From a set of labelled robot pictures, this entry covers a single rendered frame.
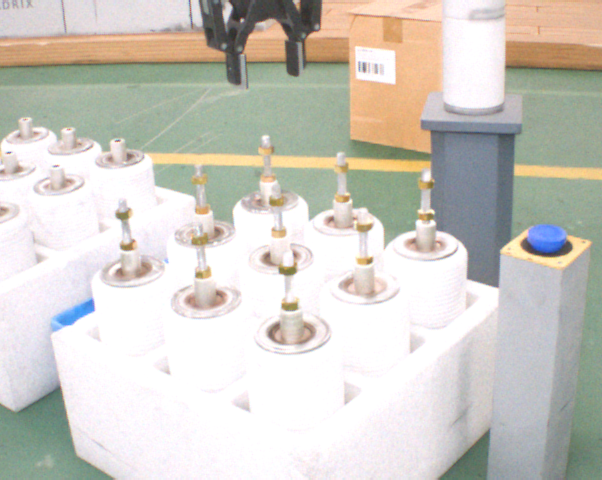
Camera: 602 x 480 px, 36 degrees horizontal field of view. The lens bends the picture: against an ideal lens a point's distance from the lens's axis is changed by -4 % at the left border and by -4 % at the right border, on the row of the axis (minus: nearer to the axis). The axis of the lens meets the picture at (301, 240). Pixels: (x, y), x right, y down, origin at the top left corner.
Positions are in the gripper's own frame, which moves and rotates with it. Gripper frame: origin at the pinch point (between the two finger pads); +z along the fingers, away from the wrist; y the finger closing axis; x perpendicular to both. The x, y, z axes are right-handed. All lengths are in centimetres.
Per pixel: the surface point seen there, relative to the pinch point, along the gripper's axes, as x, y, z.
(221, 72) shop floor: -159, -85, 47
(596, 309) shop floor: 4, -55, 47
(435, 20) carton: -64, -83, 17
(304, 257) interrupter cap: 2.0, -2.0, 21.6
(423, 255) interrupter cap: 10.3, -12.3, 21.7
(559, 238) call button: 27.9, -14.5, 14.1
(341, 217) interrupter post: -2.3, -10.6, 20.7
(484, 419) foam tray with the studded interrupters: 15, -18, 44
